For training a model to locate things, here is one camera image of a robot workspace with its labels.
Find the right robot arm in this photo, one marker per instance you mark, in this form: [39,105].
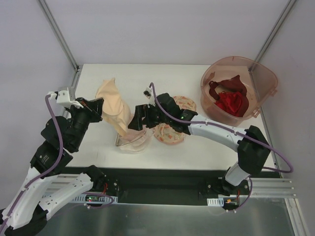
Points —
[249,144]

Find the beige bra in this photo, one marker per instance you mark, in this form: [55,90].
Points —
[115,110]

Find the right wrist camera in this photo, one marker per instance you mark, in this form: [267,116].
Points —
[148,92]

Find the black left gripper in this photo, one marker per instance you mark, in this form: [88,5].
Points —
[93,109]

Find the right aluminium frame post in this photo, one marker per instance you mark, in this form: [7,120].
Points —
[275,29]

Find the left aluminium frame post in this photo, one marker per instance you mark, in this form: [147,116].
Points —
[58,33]

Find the translucent pink plastic basket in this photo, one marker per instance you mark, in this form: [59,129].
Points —
[260,81]

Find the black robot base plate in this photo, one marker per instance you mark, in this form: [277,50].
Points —
[162,187]

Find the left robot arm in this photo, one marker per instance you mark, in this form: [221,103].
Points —
[29,211]

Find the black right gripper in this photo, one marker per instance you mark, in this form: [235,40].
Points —
[149,116]

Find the aluminium frame post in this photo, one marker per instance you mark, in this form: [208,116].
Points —
[275,29]
[58,33]

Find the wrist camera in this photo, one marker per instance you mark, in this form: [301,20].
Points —
[148,92]
[66,96]

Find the white mesh laundry bag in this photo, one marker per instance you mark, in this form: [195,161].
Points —
[134,142]

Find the aluminium table edge rail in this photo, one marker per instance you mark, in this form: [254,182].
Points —
[273,188]

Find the dark red bra in basket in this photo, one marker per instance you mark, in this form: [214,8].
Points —
[234,85]

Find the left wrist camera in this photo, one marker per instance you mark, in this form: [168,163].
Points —
[66,96]

